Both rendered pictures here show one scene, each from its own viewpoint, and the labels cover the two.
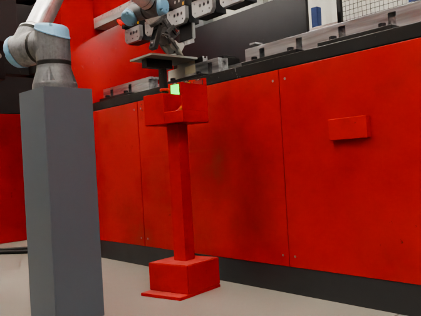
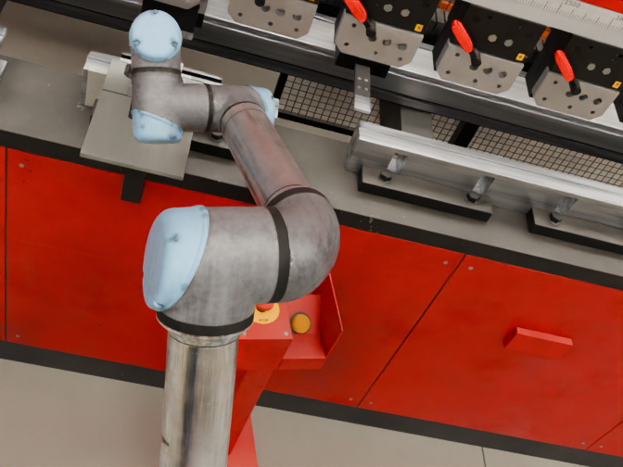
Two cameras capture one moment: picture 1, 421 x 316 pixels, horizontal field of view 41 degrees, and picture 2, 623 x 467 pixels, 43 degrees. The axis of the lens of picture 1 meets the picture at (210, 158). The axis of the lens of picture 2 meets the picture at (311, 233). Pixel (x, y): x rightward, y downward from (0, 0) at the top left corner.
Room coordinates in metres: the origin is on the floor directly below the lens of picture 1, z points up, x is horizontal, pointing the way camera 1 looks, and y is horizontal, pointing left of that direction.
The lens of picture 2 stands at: (1.85, 1.00, 2.02)
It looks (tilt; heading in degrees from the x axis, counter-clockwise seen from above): 47 degrees down; 294
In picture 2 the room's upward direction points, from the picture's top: 25 degrees clockwise
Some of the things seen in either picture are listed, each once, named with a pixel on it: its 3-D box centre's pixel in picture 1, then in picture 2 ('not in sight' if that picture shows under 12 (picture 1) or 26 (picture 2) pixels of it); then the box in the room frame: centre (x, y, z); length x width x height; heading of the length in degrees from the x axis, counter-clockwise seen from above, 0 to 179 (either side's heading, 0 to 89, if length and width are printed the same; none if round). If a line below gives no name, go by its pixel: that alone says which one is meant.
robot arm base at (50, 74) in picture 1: (54, 76); not in sight; (1.91, 0.52, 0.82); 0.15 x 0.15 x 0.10
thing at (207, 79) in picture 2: (192, 63); (171, 74); (2.68, 0.06, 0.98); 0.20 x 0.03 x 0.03; 40
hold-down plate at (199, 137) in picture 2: (185, 81); (166, 130); (2.64, 0.10, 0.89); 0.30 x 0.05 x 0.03; 40
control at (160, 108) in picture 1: (175, 101); (279, 312); (2.22, 0.13, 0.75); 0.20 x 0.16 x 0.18; 53
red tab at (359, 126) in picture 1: (348, 128); (538, 343); (1.81, -0.46, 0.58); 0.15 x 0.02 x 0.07; 40
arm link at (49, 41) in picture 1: (51, 42); not in sight; (1.91, 0.52, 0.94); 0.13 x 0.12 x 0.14; 57
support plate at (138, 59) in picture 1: (163, 59); (146, 117); (2.61, 0.19, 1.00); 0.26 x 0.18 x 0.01; 130
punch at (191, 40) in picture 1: (187, 34); (170, 12); (2.70, 0.08, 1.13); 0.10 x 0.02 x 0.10; 40
